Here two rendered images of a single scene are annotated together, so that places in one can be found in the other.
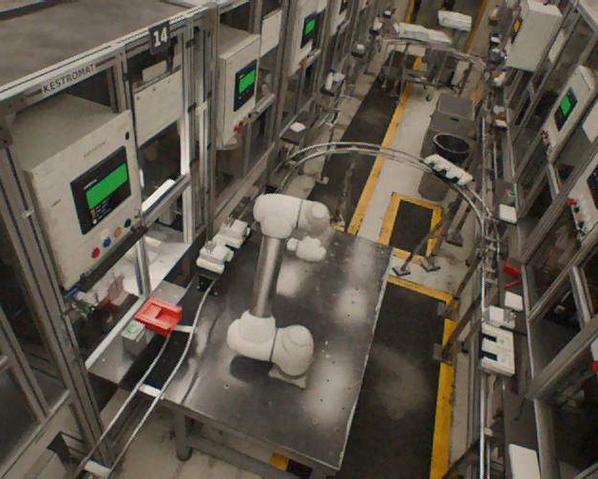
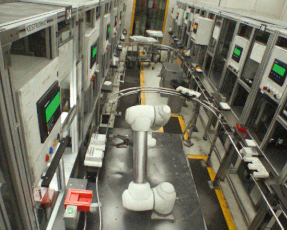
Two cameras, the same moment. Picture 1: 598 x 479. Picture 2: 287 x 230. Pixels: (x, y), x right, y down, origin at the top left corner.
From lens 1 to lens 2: 0.62 m
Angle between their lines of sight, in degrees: 18
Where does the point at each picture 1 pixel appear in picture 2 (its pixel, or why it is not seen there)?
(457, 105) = (172, 67)
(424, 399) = (216, 210)
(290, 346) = (165, 195)
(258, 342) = (144, 199)
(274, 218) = (141, 118)
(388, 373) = not seen: hidden behind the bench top
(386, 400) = not seen: hidden behind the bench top
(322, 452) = not seen: outside the picture
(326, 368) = (179, 204)
